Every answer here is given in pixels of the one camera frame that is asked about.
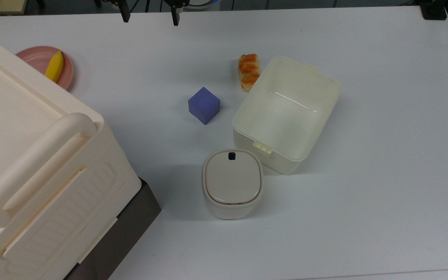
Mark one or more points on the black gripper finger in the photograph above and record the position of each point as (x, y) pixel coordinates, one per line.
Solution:
(175, 13)
(125, 11)

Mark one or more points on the cream open plastic box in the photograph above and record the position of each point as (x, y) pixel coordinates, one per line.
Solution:
(286, 116)

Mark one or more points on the dark brown storage box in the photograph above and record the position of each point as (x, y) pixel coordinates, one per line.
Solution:
(130, 221)

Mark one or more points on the yellow toy banana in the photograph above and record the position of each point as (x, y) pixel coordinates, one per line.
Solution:
(55, 66)

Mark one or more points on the salmon sushi toy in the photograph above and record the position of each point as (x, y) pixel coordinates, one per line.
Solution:
(249, 72)

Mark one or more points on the purple foam cube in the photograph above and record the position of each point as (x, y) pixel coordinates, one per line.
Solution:
(203, 105)

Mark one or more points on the pink plate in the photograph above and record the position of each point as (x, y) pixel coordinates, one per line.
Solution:
(35, 58)

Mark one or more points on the cream and brown drawer cabinet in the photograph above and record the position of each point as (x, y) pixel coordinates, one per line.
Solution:
(33, 155)

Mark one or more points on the small cream lidded bin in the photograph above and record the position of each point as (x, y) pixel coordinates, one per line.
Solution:
(231, 182)

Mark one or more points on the black table clamp mount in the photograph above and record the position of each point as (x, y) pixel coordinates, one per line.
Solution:
(434, 11)

